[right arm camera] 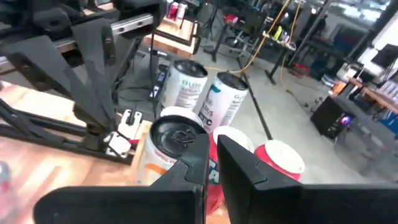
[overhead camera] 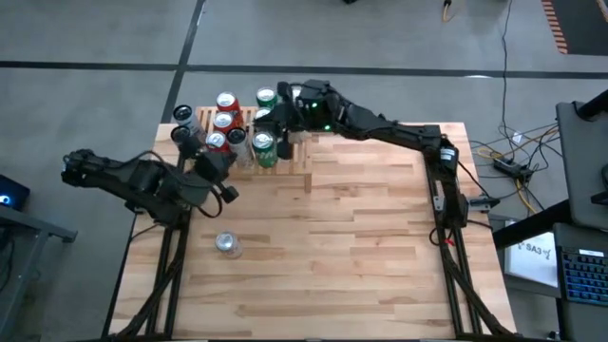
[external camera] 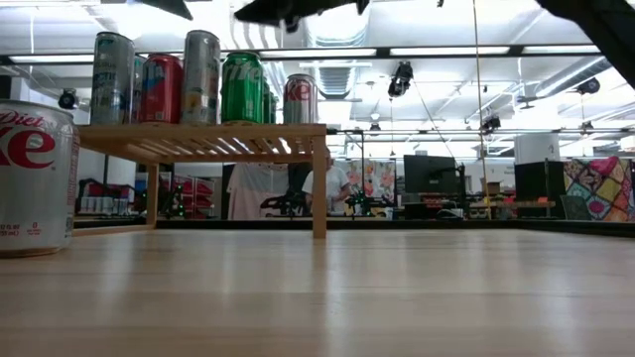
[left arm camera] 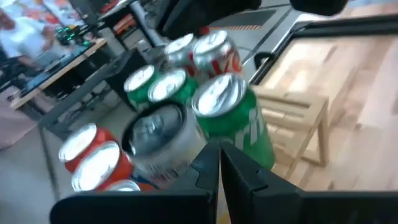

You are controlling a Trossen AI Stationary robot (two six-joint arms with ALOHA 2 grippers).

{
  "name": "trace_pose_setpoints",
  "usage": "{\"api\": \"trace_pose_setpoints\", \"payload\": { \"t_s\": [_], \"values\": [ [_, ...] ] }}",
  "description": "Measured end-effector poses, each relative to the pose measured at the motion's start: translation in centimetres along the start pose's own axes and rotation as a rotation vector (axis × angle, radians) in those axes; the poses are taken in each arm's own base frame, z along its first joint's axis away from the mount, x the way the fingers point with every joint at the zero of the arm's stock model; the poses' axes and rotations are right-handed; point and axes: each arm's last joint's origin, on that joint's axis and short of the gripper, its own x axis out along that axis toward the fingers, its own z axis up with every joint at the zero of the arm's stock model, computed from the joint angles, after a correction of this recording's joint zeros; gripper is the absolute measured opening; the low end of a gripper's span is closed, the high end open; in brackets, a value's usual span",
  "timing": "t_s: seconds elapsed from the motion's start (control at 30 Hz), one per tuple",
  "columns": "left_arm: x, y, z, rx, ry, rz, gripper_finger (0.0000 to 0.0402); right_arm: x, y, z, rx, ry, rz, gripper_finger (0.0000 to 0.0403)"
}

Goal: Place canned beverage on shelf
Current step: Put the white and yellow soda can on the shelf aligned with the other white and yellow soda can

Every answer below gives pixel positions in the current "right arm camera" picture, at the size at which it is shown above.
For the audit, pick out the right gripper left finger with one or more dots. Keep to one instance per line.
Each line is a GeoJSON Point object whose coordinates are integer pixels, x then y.
{"type": "Point", "coordinates": [124, 205]}

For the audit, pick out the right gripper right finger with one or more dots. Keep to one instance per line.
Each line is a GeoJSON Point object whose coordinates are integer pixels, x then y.
{"type": "Point", "coordinates": [295, 205]}

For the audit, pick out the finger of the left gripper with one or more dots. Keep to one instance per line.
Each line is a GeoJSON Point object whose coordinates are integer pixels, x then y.
{"type": "Point", "coordinates": [99, 53]}
{"type": "Point", "coordinates": [46, 68]}

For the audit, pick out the silver Diet Coke can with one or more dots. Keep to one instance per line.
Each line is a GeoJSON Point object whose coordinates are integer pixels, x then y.
{"type": "Point", "coordinates": [4, 177]}

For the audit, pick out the wooden background table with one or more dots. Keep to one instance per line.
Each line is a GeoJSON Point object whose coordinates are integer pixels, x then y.
{"type": "Point", "coordinates": [174, 40]}

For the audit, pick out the black device with blue light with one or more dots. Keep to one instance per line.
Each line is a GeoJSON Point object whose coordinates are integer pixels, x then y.
{"type": "Point", "coordinates": [332, 119]}

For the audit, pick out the wooden workbench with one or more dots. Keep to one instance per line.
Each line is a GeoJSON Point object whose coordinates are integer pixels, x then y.
{"type": "Point", "coordinates": [376, 95]}

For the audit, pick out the black background desk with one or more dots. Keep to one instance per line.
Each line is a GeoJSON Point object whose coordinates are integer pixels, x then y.
{"type": "Point", "coordinates": [280, 43]}

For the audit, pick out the black aluminium table frame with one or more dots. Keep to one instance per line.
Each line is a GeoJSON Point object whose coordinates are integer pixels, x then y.
{"type": "Point", "coordinates": [31, 130]}

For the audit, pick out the silver angle bracket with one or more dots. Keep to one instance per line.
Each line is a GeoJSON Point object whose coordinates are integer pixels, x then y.
{"type": "Point", "coordinates": [127, 124]}

